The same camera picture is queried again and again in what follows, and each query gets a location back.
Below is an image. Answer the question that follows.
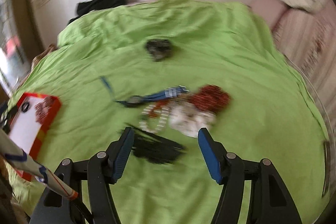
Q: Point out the black claw hair clip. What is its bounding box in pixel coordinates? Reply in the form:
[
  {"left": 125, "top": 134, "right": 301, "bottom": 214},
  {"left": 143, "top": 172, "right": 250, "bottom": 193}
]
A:
[{"left": 126, "top": 123, "right": 186, "bottom": 164}]

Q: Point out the blue strap wristwatch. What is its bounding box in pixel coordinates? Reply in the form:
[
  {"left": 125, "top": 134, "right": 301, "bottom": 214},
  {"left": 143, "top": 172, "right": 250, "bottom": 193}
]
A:
[{"left": 100, "top": 76, "right": 189, "bottom": 108}]

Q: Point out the red dotted scrunchie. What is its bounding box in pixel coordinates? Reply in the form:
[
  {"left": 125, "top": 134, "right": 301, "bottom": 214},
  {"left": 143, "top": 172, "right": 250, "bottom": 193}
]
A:
[{"left": 188, "top": 85, "right": 231, "bottom": 114}]

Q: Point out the pink checkered scrunchie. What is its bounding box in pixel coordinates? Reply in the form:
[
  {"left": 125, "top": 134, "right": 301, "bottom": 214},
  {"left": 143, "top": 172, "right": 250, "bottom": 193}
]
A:
[{"left": 35, "top": 96, "right": 54, "bottom": 124}]

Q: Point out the white floral scrunchie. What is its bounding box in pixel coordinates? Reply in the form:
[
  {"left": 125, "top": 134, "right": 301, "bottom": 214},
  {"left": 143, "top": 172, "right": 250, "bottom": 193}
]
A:
[{"left": 169, "top": 102, "right": 217, "bottom": 138}]

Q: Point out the red white cardboard tray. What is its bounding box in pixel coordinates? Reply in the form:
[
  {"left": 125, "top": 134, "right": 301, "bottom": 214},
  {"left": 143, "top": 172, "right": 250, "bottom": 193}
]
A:
[{"left": 8, "top": 93, "right": 61, "bottom": 181}]

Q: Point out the green bed sheet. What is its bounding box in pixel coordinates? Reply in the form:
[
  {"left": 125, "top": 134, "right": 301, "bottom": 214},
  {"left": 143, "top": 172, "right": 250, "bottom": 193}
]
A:
[{"left": 10, "top": 0, "right": 328, "bottom": 223}]

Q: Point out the dark grey scrunchie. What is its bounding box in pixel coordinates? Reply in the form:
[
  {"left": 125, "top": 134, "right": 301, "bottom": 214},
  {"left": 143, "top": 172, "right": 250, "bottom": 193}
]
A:
[{"left": 145, "top": 39, "right": 173, "bottom": 62}]

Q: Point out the tiger print cloth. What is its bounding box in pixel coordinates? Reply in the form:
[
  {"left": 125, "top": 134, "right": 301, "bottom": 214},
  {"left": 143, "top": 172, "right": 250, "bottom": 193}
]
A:
[{"left": 31, "top": 44, "right": 58, "bottom": 70}]

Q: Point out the stained glass door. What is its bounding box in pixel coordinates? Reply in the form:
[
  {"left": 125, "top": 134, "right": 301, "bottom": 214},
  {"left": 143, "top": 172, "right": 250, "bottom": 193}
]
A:
[{"left": 0, "top": 0, "right": 30, "bottom": 97}]

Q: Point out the pink striped mattress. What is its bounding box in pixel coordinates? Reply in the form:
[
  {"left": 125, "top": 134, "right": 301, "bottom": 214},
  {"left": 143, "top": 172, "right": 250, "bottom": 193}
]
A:
[{"left": 250, "top": 0, "right": 335, "bottom": 124}]

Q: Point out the black garment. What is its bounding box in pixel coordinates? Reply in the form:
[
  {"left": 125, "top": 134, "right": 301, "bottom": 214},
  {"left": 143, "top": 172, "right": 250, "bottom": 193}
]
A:
[{"left": 67, "top": 0, "right": 127, "bottom": 24}]

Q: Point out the white pearl bracelet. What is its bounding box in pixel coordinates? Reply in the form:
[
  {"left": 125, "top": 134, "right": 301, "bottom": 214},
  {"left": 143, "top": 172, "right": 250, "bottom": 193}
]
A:
[{"left": 139, "top": 104, "right": 170, "bottom": 134}]

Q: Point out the striped handle of left gripper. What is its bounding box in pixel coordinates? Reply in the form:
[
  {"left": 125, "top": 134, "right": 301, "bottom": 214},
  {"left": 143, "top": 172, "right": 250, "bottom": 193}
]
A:
[{"left": 1, "top": 130, "right": 78, "bottom": 201}]

